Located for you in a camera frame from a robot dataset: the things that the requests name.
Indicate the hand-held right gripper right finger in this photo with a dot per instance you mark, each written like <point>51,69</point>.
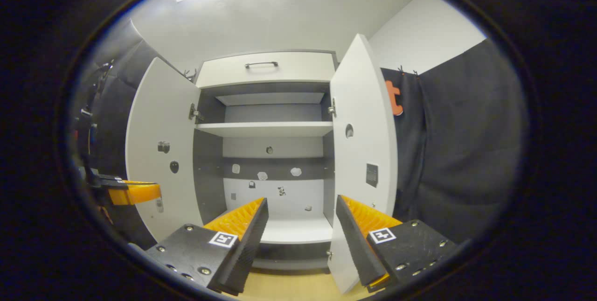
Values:
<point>357,240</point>

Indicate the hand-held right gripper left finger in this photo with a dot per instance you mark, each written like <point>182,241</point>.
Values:
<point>249,240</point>

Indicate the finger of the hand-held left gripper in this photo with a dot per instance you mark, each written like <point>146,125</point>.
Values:
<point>137,192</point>

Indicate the beige double-door shoe cabinet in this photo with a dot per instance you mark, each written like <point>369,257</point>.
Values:
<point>207,175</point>

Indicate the cabinet door with camera sticker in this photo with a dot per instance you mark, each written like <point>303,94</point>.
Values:
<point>158,119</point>

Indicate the cabinet door with headphone sticker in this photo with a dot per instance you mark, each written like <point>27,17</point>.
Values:
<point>364,105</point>

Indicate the white cabinet base board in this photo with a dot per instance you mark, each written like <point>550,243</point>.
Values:
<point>298,231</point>

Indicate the metal door hinge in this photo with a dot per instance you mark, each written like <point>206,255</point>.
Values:
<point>195,113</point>
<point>332,108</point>

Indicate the white cabinet shelf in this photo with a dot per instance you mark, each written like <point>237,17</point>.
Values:
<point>266,129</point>

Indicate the beige cabinet drawer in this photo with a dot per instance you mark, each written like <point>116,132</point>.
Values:
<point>303,67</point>

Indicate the black backdrop cloth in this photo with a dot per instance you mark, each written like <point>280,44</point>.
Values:
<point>466,151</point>
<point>116,91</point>

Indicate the black binder clip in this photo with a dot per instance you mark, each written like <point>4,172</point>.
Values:
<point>190,74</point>
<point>401,69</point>

